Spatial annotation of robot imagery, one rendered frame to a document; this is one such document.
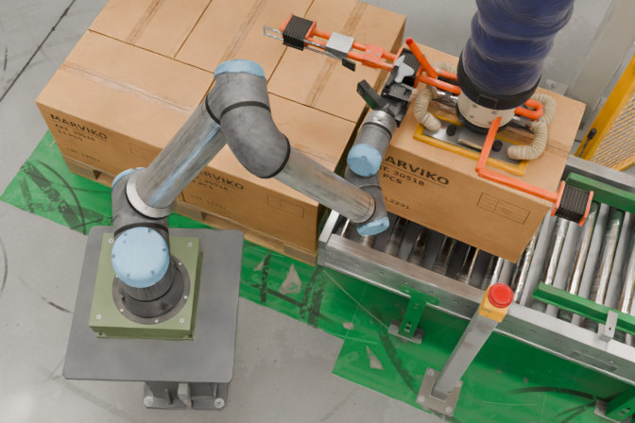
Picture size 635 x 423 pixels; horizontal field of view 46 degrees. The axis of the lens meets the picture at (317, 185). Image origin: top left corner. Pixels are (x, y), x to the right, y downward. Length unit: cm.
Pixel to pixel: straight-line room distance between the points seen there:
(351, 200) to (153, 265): 55
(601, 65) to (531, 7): 167
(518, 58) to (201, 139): 80
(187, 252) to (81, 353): 43
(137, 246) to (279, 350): 118
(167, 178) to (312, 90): 118
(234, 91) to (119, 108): 141
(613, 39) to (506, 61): 140
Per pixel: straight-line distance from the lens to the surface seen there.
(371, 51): 227
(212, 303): 238
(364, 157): 203
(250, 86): 169
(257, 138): 164
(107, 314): 231
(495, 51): 195
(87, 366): 239
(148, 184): 204
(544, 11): 182
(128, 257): 207
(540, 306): 270
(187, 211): 331
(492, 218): 239
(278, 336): 312
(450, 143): 226
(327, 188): 186
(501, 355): 320
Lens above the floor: 296
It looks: 60 degrees down
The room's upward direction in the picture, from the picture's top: 3 degrees clockwise
